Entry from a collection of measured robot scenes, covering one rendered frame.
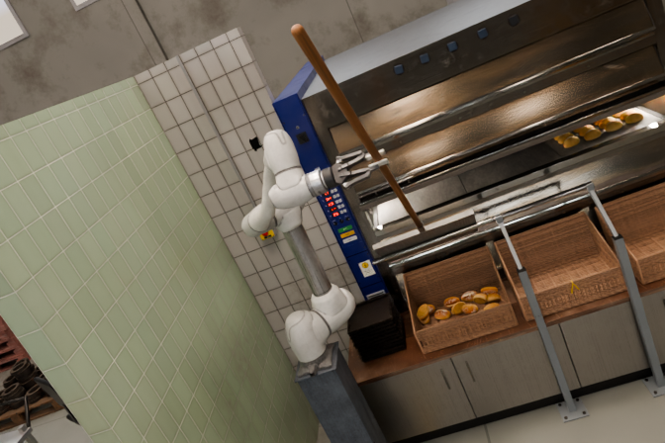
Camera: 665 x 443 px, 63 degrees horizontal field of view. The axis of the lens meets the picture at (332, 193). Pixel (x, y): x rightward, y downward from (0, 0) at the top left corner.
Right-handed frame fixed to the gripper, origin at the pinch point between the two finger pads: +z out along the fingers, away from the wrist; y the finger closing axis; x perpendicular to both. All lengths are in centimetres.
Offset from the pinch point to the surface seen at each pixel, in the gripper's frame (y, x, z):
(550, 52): -69, -103, 97
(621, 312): 66, -147, 81
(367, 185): -43, -123, -22
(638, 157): -11, -153, 127
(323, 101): -87, -87, -27
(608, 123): -38, -154, 122
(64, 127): -65, 7, -121
